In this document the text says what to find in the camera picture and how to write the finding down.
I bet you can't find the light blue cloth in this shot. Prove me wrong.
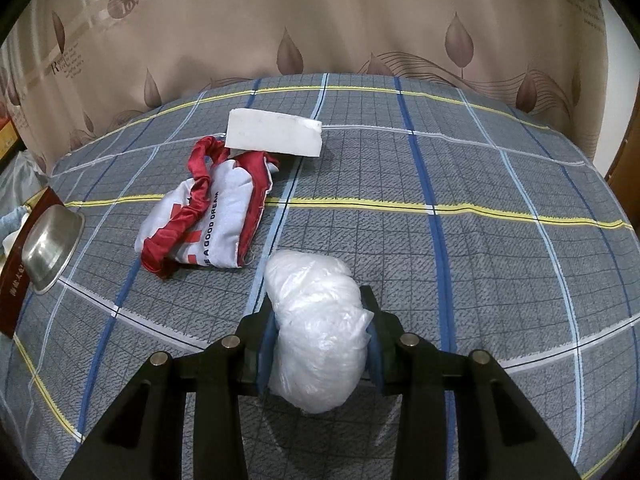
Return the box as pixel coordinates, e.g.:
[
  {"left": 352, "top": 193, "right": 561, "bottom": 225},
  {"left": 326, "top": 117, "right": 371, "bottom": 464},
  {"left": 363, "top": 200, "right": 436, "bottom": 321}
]
[{"left": 0, "top": 204, "right": 32, "bottom": 252}]

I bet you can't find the white plastic bag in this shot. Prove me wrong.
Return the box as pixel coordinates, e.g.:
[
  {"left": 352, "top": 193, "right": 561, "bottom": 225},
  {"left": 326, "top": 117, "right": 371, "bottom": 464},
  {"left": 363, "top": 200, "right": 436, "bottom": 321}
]
[{"left": 262, "top": 249, "right": 376, "bottom": 415}]

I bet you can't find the stainless steel bowl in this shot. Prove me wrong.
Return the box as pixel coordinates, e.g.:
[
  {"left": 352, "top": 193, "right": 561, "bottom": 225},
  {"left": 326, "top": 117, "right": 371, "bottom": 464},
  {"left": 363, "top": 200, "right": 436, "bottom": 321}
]
[{"left": 21, "top": 208, "right": 86, "bottom": 295}]

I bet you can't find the grey plaid bed sheet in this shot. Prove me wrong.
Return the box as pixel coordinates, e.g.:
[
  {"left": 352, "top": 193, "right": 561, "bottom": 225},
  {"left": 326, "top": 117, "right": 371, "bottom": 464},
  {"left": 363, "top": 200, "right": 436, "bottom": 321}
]
[{"left": 0, "top": 72, "right": 640, "bottom": 480}]

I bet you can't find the beige leaf print curtain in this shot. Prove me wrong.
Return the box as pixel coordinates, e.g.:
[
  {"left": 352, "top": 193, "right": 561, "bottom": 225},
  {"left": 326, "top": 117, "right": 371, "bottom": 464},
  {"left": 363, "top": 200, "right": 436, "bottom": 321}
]
[{"left": 0, "top": 0, "right": 618, "bottom": 176}]

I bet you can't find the white pouch with red trim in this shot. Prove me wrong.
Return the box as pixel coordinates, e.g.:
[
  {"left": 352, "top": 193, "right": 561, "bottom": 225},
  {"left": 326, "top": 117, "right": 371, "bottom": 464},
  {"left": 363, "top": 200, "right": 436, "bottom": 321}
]
[{"left": 135, "top": 136, "right": 281, "bottom": 281}]

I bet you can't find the red and orange box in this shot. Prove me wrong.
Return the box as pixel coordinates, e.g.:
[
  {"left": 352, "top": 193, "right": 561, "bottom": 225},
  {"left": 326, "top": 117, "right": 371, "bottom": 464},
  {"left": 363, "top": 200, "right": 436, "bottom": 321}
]
[{"left": 0, "top": 114, "right": 22, "bottom": 162}]

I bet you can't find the gold tin box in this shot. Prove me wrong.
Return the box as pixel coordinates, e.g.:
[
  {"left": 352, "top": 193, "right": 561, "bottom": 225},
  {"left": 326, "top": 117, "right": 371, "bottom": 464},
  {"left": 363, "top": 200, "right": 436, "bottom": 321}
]
[{"left": 0, "top": 186, "right": 66, "bottom": 339}]

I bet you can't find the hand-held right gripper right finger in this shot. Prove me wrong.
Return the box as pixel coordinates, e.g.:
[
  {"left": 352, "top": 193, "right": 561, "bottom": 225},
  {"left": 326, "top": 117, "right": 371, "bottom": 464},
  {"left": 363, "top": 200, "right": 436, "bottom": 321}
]
[{"left": 357, "top": 285, "right": 583, "bottom": 480}]

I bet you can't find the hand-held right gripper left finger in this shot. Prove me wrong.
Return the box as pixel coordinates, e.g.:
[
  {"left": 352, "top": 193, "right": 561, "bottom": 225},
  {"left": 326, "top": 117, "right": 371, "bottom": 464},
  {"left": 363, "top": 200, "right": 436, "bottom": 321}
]
[{"left": 60, "top": 310, "right": 278, "bottom": 480}]

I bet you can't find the large translucent plastic bag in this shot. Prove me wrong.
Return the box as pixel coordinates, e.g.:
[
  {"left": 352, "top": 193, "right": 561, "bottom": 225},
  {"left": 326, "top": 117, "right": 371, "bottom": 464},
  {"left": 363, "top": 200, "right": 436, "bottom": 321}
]
[{"left": 0, "top": 150, "right": 48, "bottom": 211}]

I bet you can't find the brown wooden furniture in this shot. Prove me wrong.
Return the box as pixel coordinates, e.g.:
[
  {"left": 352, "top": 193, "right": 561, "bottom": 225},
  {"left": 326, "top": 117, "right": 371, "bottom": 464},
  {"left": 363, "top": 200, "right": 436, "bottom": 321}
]
[{"left": 602, "top": 105, "right": 640, "bottom": 211}]

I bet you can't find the white foam block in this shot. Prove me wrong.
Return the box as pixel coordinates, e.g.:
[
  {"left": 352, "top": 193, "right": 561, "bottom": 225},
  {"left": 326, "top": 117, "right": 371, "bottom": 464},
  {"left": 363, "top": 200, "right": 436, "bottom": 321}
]
[{"left": 225, "top": 108, "right": 323, "bottom": 160}]

